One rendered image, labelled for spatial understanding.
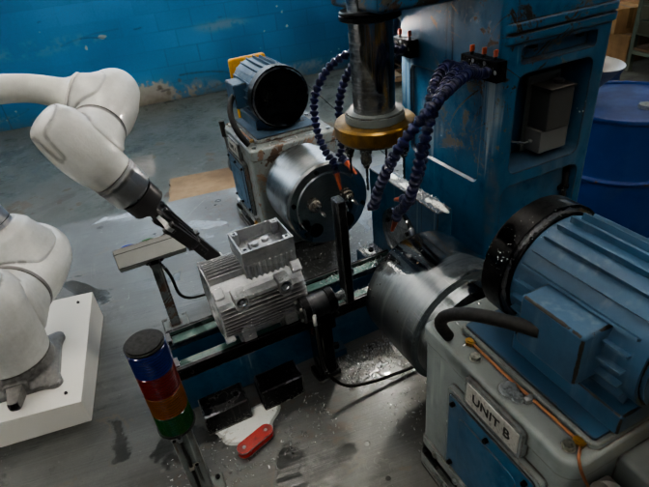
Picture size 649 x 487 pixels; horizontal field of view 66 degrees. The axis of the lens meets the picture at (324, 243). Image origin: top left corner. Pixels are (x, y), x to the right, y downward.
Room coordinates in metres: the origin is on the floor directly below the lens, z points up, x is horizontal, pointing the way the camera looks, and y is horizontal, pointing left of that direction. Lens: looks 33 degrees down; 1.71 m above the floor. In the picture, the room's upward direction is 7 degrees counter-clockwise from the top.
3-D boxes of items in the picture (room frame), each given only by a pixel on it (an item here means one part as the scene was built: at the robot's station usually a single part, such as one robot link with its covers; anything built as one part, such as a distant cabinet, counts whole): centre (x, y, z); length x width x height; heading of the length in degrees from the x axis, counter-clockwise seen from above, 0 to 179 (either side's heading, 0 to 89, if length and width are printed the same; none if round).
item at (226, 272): (0.93, 0.18, 1.01); 0.20 x 0.19 x 0.19; 113
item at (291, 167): (1.37, 0.03, 1.04); 0.37 x 0.25 x 0.25; 22
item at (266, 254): (0.94, 0.14, 1.11); 0.12 x 0.11 x 0.07; 113
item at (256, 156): (1.59, 0.12, 0.99); 0.35 x 0.31 x 0.37; 22
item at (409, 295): (0.73, -0.23, 1.04); 0.41 x 0.25 x 0.25; 22
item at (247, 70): (1.62, 0.16, 1.16); 0.33 x 0.26 x 0.42; 22
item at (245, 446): (0.67, 0.19, 0.81); 0.09 x 0.03 x 0.02; 130
